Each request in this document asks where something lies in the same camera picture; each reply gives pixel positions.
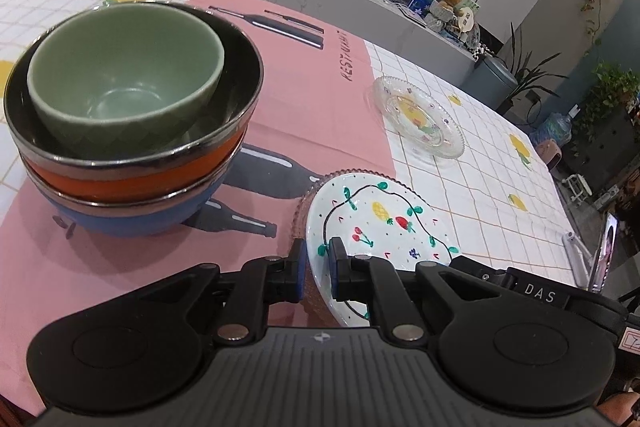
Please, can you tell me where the small white stool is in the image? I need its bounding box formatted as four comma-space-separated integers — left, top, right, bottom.
562, 172, 591, 208

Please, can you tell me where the white painted ceramic plate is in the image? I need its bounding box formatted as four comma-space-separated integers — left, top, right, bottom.
305, 173, 461, 329

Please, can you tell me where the bushy green plant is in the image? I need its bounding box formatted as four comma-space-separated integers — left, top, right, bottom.
575, 62, 640, 158

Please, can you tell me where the grey trash bin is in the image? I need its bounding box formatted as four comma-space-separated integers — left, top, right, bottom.
462, 54, 519, 110

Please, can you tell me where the orange steel bowl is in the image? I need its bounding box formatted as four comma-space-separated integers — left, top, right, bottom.
3, 0, 265, 204

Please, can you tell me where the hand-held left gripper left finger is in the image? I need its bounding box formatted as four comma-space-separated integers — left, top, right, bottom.
137, 238, 308, 343

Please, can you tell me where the blue water jug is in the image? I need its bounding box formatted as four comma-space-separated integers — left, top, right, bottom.
530, 104, 574, 148

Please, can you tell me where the glass plate with yellow print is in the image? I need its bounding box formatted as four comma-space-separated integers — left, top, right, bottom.
370, 76, 466, 160

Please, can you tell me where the green ceramic bowl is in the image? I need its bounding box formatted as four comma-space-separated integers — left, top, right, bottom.
26, 3, 226, 160

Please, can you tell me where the pink printed placemat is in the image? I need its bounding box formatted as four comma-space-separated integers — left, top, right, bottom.
0, 0, 397, 414

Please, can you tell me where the glass plate with pink dots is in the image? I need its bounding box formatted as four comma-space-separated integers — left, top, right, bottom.
292, 167, 402, 324

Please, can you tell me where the long-leaf potted plant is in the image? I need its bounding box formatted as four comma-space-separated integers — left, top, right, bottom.
500, 22, 569, 112

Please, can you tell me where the blue steel bowl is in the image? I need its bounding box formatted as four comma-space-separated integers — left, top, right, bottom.
24, 141, 246, 238

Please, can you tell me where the white phone stand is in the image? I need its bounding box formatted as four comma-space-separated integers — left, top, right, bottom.
562, 229, 594, 288

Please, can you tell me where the smartphone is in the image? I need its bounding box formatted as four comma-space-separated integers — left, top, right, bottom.
587, 212, 621, 293

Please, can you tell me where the small pink appliance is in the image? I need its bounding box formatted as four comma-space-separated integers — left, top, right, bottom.
537, 139, 564, 168

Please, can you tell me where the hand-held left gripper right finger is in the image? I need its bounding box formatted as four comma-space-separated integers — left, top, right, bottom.
327, 237, 501, 343

